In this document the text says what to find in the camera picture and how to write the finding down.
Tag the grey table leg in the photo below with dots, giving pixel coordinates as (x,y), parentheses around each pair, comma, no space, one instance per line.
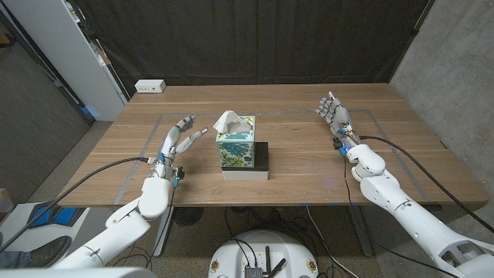
(363,235)

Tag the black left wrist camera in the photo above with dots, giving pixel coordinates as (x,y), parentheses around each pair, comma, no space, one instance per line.
(180,173)

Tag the black and white block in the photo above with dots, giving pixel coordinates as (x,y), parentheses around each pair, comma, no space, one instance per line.
(247,174)

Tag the black antenna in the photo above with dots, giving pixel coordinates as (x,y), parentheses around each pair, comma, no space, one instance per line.
(268,258)
(278,267)

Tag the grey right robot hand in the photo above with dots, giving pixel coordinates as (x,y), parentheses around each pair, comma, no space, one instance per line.
(339,116)

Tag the teal floral tissue box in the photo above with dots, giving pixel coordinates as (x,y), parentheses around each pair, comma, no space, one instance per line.
(235,154)

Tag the white cabinet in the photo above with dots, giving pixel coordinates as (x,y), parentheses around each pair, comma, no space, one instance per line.
(65,46)

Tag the person's leg in jeans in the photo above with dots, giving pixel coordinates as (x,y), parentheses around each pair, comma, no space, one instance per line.
(11,259)

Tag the round black floor fan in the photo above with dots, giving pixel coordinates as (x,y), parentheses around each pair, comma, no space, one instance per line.
(188,216)

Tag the white table leg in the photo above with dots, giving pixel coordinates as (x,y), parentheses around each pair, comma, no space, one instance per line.
(160,243)

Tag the small grey electronics box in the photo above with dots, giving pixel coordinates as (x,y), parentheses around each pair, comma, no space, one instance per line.
(253,272)

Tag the cardboard box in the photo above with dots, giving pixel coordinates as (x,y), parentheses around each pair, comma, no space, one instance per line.
(5,201)

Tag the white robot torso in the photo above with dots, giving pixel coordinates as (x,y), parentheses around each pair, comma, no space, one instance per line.
(77,273)

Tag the black shoe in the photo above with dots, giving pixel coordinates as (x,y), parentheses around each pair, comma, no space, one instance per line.
(50,251)

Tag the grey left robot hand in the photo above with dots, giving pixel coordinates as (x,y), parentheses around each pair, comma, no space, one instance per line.
(170,148)

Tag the blue right wrist connector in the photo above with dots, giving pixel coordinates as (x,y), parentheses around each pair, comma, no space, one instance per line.
(344,150)

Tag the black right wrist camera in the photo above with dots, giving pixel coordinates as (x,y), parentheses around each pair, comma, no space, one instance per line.
(338,144)

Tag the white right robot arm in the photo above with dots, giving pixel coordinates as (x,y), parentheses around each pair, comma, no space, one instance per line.
(417,220)

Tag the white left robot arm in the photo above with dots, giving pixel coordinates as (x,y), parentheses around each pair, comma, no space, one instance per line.
(123,228)

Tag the white power strip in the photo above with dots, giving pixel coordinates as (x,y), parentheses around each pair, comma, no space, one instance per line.
(149,86)

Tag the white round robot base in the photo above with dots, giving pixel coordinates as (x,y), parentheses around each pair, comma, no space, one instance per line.
(231,255)

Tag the white platform with blue pads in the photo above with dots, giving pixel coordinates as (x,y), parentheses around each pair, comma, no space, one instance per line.
(65,216)

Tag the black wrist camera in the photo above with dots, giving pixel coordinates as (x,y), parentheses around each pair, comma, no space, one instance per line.
(338,144)
(180,173)

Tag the white tissue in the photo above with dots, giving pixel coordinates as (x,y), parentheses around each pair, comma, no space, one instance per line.
(227,121)

